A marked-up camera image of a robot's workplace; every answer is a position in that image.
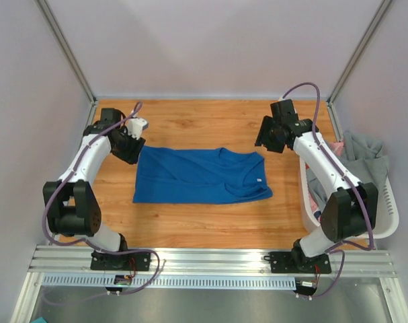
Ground blue t-shirt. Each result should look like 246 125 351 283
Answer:
132 146 273 205

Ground grey shirt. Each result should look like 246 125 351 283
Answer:
306 131 389 220

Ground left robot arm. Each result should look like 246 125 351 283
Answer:
42 102 149 270

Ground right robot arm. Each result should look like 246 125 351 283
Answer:
255 100 378 273

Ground white laundry basket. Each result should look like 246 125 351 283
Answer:
298 158 399 240

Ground pink patterned garment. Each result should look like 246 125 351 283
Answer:
328 141 344 157

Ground teal object at bottom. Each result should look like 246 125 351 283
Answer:
30 317 47 323

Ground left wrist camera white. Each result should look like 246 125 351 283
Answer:
126 118 149 139

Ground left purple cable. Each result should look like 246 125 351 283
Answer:
43 101 161 297

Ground purple cable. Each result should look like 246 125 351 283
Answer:
281 82 376 300
43 101 161 297

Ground right aluminium frame post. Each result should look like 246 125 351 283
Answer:
327 0 394 106

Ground aluminium frame post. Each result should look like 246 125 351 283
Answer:
35 0 97 104
327 0 394 106

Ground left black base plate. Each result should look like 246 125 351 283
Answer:
90 251 151 272

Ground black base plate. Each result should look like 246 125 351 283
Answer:
90 251 151 272
263 251 332 274

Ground left aluminium frame post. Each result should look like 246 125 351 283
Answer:
35 0 97 104

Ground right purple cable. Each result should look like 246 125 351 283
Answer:
281 82 376 300

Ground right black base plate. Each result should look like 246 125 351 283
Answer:
263 251 332 274

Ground aluminium front rail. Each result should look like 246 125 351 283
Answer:
28 245 397 278

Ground slotted cable duct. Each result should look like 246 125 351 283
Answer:
41 273 296 291

